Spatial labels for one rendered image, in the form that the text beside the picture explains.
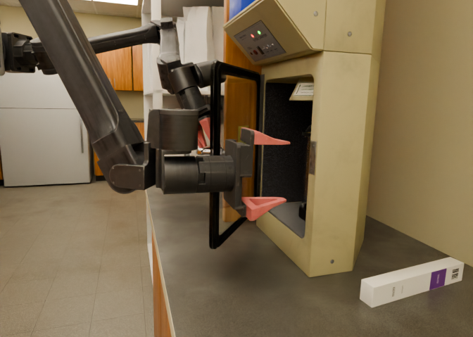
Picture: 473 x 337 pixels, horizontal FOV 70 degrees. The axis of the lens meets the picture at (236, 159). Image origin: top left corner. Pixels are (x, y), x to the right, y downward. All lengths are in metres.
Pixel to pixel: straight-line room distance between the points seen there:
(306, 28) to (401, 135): 0.57
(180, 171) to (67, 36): 0.25
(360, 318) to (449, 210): 0.47
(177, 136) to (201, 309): 0.33
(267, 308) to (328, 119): 0.38
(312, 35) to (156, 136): 0.36
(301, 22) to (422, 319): 0.57
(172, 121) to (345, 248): 0.49
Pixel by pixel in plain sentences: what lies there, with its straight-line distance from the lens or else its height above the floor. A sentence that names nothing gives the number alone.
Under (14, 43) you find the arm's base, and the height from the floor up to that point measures 1.48.
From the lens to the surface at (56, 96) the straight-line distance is 5.55.
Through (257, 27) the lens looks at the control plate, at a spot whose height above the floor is 1.47.
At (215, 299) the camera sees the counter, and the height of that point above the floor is 0.94.
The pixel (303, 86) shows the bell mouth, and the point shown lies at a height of 1.35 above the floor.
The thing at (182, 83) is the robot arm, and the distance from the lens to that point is 0.79.
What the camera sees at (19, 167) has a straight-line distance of 5.76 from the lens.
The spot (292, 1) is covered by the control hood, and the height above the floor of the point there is 1.49.
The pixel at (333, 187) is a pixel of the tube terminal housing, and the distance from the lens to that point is 0.73.
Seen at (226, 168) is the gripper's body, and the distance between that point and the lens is 0.50.
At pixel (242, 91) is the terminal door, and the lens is 0.83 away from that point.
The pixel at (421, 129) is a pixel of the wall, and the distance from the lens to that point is 1.09.
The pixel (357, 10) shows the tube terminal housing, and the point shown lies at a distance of 0.75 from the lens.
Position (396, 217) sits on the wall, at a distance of 1.18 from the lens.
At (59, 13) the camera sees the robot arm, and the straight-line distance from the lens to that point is 0.59.
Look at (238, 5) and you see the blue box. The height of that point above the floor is 1.53.
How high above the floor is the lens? 1.31
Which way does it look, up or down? 10 degrees down
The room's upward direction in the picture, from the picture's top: 1 degrees clockwise
